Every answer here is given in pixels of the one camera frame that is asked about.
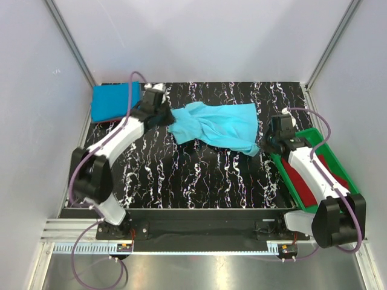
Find light blue t shirt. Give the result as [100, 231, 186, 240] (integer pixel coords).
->
[168, 101, 259, 156]

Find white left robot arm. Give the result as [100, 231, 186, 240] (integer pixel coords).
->
[68, 101, 175, 226]

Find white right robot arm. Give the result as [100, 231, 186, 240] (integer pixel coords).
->
[261, 129, 366, 253]

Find green plastic tray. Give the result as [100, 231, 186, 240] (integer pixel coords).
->
[270, 128, 360, 213]

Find folded blue t shirt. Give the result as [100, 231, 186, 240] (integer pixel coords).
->
[91, 82, 141, 122]

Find folded red t shirt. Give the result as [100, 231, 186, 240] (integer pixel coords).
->
[93, 119, 120, 124]

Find red t shirt in tray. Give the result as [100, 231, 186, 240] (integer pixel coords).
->
[281, 153, 351, 208]

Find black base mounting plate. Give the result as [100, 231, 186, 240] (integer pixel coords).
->
[96, 208, 308, 254]

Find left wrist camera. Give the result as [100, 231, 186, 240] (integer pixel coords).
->
[142, 83, 166, 106]

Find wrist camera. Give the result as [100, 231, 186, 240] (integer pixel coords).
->
[142, 83, 166, 106]
[271, 112, 296, 133]

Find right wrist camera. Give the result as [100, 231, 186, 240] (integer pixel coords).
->
[271, 112, 296, 133]

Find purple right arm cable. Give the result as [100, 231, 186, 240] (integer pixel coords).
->
[284, 107, 363, 260]

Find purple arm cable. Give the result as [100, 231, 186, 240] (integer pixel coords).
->
[284, 107, 363, 260]
[68, 71, 148, 288]

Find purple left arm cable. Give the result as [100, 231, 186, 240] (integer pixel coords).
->
[68, 71, 148, 288]

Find white slotted cable duct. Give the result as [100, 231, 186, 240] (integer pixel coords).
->
[53, 242, 134, 255]

